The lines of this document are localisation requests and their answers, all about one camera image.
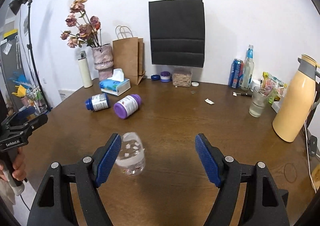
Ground clear plastic cup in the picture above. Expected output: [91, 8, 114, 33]
[116, 132, 145, 176]

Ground purple supplement bottle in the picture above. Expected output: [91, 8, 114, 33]
[113, 94, 142, 119]

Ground person left hand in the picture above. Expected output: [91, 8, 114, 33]
[0, 147, 27, 182]

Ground grey refrigerator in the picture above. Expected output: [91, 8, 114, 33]
[1, 34, 24, 112]

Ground blue-capped supplement bottle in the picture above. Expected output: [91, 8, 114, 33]
[85, 93, 111, 112]

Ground white paper scrap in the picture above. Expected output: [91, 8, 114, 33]
[205, 99, 214, 105]

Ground cream thermos bottle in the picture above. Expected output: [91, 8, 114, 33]
[78, 51, 93, 88]

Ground blue tissue box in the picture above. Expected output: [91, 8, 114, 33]
[99, 69, 131, 96]

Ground drinking glass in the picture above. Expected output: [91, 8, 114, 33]
[249, 87, 268, 117]

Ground pink ceramic vase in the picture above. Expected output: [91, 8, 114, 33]
[92, 44, 114, 81]

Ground yellow thermos jug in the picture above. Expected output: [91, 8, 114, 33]
[272, 54, 319, 142]

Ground blue jar lid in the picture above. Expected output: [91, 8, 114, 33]
[151, 75, 161, 81]

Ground dried pink roses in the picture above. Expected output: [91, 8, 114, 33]
[60, 0, 102, 48]

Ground clear jar of grains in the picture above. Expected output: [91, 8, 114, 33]
[172, 67, 192, 87]

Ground blue soda can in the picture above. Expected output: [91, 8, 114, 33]
[228, 59, 244, 89]

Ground snack packets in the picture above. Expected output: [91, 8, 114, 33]
[261, 72, 288, 104]

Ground small purple jar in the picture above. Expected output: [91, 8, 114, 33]
[160, 71, 171, 83]

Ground clear glass bottle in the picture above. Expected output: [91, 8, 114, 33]
[239, 45, 254, 91]

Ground brown paper bag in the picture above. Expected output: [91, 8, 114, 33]
[112, 25, 145, 86]

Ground black paper bag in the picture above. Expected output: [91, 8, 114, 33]
[149, 0, 206, 68]

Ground wire storage rack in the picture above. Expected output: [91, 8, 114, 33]
[21, 87, 48, 115]

